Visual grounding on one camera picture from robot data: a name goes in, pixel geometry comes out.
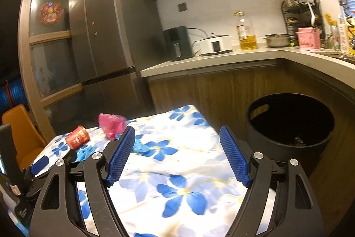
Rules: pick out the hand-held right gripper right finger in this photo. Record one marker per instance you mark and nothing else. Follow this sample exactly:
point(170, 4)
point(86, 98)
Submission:
point(235, 159)

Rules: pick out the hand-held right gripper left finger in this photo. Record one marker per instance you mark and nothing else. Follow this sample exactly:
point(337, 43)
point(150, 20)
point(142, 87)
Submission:
point(122, 159)

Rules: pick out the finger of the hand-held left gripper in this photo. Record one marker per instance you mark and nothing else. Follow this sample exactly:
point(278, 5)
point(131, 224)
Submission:
point(70, 156)
point(40, 166)

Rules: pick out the black trash bin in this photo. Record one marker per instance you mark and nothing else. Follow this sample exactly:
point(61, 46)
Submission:
point(260, 145)

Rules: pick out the red tin can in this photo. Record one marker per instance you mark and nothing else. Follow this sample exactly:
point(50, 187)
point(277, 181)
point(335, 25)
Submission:
point(77, 137)

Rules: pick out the blue plastic bag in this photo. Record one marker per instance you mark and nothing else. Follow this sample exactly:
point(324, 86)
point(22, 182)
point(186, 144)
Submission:
point(141, 148)

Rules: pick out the pink plastic bag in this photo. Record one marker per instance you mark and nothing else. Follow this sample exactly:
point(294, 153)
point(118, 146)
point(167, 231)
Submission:
point(111, 126)

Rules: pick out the orange chair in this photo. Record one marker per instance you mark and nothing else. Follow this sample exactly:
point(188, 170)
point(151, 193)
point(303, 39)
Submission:
point(25, 131)

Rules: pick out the blue floral tablecloth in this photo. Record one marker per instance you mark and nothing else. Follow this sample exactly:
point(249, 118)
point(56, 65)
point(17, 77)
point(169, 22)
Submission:
point(180, 148)

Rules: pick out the blue ribbed container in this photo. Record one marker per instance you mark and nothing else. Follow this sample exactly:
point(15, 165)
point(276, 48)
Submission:
point(14, 98)

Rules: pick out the wooden kitchen counter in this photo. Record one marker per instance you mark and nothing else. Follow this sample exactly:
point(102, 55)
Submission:
point(208, 81)

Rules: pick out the wooden glass sliding door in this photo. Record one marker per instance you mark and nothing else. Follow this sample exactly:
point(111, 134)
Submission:
point(25, 59)

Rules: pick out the grey refrigerator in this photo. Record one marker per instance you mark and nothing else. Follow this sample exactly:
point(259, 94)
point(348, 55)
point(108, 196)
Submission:
point(119, 45)

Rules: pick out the white rice cooker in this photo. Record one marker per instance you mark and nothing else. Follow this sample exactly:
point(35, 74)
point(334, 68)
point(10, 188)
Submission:
point(216, 45)

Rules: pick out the cooking oil bottle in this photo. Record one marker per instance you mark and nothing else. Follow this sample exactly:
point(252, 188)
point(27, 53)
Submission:
point(246, 41)

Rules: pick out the steel pot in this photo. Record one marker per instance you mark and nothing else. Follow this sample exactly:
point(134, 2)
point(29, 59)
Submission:
point(277, 41)

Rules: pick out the dark green air fryer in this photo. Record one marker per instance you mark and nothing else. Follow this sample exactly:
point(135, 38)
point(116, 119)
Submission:
point(177, 44)

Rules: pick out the pink utensil basket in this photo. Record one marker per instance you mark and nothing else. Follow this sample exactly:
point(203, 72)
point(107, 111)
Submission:
point(307, 41)

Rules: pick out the red round door decoration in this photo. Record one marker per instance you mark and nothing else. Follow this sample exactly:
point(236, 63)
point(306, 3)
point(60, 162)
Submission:
point(50, 12)

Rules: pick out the white ladle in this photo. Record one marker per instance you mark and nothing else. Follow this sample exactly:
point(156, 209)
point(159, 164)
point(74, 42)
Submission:
point(313, 19)

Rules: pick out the white detergent bottle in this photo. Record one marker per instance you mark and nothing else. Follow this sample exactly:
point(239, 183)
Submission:
point(343, 37)

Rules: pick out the black dish rack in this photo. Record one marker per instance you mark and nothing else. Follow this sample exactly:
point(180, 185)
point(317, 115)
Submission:
point(319, 12)

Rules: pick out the dark wall socket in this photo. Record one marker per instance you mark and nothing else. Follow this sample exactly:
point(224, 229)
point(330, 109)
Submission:
point(182, 6)

